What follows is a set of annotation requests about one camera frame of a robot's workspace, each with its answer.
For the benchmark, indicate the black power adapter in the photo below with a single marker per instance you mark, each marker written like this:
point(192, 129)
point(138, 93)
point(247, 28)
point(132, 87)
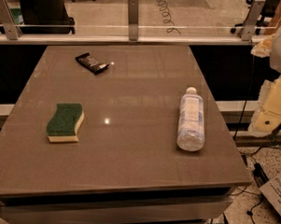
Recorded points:
point(259, 175)

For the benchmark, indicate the clear blue-label plastic bottle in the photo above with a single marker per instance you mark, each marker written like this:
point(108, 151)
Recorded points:
point(191, 130)

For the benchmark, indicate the metal glass bracket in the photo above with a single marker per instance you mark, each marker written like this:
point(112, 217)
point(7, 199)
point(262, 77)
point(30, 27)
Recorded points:
point(251, 20)
point(133, 19)
point(12, 31)

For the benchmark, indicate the black snack wrapper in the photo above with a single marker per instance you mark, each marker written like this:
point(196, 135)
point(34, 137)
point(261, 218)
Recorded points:
point(93, 65)

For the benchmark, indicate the far right office chair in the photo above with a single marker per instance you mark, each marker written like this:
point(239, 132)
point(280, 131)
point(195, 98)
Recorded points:
point(268, 11)

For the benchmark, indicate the centre metal glass bracket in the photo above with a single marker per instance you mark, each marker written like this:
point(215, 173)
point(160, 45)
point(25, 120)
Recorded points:
point(133, 19)

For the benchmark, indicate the green yellow sponge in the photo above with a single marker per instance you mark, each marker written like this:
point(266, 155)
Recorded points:
point(65, 123)

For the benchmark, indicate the white printed sign board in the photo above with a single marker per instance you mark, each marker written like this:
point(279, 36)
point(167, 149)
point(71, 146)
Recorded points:
point(272, 191)

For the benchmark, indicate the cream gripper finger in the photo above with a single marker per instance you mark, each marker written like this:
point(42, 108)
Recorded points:
point(267, 116)
point(263, 48)

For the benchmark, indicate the right metal glass bracket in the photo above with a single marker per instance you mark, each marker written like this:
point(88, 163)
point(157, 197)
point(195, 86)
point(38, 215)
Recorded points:
point(251, 20)

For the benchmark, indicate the left metal glass bracket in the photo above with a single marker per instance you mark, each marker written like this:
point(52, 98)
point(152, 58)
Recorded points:
point(12, 31)

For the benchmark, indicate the grey cabinet drawers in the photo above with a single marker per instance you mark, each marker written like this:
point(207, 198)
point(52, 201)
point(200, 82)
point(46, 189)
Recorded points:
point(185, 210)

